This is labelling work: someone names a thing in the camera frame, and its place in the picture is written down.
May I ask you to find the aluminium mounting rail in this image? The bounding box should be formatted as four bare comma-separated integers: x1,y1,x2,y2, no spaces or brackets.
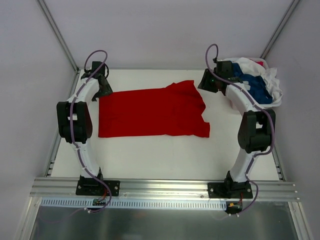
29,177,301,202

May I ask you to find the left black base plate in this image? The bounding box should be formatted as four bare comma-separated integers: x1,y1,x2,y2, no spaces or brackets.
75,178,120,197

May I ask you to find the red t shirt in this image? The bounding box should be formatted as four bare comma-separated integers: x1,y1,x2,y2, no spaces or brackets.
98,80,210,138

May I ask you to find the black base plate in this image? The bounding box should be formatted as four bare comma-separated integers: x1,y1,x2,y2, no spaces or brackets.
75,178,120,197
207,181,253,199

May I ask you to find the white slotted cable duct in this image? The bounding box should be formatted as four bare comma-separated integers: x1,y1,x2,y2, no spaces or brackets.
40,197,227,211

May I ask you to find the white laundry basket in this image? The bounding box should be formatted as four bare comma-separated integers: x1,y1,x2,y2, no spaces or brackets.
225,57,274,113

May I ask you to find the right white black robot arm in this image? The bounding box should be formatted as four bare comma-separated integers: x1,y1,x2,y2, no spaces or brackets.
198,58,276,198

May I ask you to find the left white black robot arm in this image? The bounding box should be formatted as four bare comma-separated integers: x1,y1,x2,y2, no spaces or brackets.
56,61,113,195

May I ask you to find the white t shirt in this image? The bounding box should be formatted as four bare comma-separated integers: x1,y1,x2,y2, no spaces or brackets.
234,57,283,108

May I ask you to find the blue t shirt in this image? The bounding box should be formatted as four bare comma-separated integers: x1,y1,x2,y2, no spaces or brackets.
232,62,273,105

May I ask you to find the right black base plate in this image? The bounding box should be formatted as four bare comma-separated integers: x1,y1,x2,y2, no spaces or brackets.
207,181,253,199

